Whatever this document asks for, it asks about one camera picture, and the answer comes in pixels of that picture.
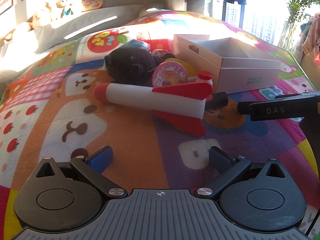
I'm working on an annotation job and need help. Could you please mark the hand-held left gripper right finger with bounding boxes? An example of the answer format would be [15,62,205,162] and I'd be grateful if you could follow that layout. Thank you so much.
[194,146,287,199]

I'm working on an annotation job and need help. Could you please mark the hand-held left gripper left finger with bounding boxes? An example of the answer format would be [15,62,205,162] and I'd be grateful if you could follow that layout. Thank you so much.
[35,146,128,198]

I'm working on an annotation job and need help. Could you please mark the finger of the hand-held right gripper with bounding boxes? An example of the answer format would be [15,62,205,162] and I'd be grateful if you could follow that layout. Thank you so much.
[237,93,304,122]

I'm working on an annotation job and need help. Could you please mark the pink cardboard box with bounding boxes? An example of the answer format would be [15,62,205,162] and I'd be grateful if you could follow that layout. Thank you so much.
[172,34,282,94]

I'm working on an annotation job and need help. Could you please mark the small white bottle red cap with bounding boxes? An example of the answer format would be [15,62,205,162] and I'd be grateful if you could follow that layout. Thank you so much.
[196,71,213,87]

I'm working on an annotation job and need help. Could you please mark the red white foam rocket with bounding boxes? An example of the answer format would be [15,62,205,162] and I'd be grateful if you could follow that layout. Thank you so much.
[93,82,213,137]

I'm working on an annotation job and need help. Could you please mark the yellow corn toy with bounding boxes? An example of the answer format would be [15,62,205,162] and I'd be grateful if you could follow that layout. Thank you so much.
[165,58,197,77]

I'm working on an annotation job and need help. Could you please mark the pink round tin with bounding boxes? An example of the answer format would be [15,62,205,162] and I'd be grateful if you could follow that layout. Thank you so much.
[152,61,188,87]

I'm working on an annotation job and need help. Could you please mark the blue face mask packet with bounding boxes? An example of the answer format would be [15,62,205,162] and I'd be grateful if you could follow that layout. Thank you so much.
[122,39,150,52]

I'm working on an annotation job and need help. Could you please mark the colourful printed play mat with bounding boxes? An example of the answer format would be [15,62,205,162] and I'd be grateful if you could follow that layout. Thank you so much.
[0,10,320,240]

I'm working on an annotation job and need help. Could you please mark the black cylinder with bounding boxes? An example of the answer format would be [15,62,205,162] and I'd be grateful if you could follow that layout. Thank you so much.
[206,92,228,108]

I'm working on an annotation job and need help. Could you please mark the pale patterned clothing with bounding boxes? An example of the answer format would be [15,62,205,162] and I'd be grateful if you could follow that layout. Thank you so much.
[299,15,320,63]

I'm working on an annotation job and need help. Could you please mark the black plush bear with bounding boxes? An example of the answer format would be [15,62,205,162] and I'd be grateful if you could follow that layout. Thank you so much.
[104,47,165,85]

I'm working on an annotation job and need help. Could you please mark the bamboo plant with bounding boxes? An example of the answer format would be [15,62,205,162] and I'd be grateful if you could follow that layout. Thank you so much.
[282,0,320,48]

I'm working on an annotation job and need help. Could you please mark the white pillow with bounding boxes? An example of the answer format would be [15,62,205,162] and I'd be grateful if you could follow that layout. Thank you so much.
[0,4,143,85]

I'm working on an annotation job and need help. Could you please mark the long yellow plush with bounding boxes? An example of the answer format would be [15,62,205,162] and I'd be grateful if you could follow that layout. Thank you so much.
[0,28,16,46]

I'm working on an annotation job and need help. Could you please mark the white deer plush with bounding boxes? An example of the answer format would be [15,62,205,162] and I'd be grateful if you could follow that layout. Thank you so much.
[45,1,62,22]

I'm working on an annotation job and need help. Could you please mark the white bunny plush blue overalls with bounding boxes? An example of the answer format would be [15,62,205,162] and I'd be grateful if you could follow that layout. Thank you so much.
[59,0,75,17]

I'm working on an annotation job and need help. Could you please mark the red printed card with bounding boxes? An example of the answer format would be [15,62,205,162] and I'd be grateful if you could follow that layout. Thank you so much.
[80,0,104,12]

